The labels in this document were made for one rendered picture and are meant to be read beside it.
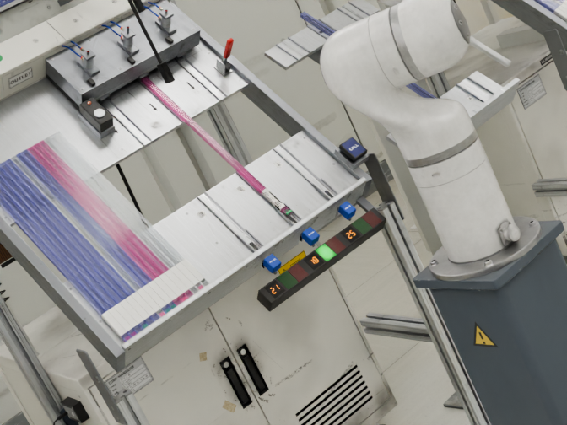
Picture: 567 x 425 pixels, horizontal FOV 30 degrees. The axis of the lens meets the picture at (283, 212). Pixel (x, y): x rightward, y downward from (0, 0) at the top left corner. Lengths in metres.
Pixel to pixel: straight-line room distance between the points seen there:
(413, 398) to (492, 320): 1.26
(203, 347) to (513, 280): 1.00
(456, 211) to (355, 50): 0.30
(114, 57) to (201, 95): 0.21
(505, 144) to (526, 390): 1.49
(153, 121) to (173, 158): 1.90
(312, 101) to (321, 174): 2.33
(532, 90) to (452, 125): 1.51
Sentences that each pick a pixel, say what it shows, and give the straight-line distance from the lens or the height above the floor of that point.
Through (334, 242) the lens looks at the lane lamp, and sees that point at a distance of 2.23.
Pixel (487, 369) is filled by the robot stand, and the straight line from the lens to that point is 1.79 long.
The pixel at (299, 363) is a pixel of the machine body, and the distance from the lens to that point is 2.62.
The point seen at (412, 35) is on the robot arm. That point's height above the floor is 1.08.
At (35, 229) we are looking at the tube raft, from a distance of 2.19.
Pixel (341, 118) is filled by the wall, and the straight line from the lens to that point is 4.73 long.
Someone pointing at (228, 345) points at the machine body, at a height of 0.48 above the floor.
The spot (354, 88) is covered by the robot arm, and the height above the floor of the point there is 1.04.
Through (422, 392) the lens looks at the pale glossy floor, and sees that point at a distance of 2.96.
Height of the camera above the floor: 1.34
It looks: 15 degrees down
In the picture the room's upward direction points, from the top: 26 degrees counter-clockwise
